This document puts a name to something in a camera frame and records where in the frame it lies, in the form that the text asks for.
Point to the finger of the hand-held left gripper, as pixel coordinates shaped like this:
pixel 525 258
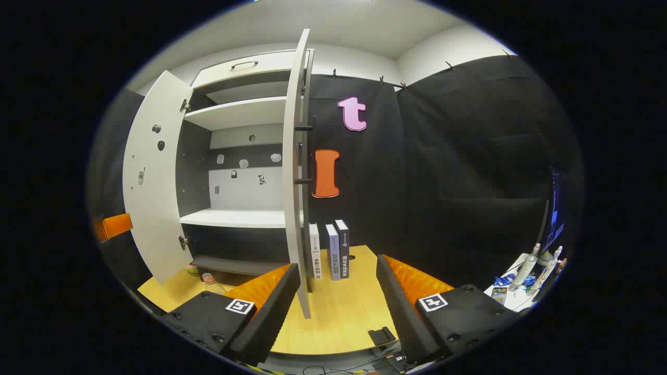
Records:
pixel 114 226

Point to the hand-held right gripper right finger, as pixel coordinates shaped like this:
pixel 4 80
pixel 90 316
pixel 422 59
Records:
pixel 401 312

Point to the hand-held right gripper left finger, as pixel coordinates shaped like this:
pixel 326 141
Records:
pixel 271 317

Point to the clear plastic bottle red label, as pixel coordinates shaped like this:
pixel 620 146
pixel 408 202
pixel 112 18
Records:
pixel 212 284

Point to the small black stand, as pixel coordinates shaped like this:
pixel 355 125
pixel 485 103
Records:
pixel 382 335

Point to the white book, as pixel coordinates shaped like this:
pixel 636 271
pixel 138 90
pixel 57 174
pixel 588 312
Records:
pixel 315 250

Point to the dark blue book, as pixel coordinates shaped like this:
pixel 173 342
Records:
pixel 344 250

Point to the lavender book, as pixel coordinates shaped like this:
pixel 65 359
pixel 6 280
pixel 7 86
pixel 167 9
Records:
pixel 332 252

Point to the black smartphone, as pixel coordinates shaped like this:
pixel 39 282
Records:
pixel 498 296

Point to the blue wrapper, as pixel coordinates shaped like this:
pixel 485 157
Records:
pixel 503 280

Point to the white side table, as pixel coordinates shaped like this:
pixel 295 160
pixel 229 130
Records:
pixel 516 299

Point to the clear slim bottle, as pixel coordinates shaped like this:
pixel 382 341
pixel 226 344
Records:
pixel 525 268
pixel 544 273

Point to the black backdrop cloth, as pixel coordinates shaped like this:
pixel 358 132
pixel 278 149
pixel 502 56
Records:
pixel 443 182

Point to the white cabinet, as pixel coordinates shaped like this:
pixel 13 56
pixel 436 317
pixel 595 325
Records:
pixel 245 112

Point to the dark computer monitor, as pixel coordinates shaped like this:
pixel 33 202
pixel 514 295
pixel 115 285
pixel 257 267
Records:
pixel 554 219

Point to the white cabinet drawer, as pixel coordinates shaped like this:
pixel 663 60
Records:
pixel 271 63

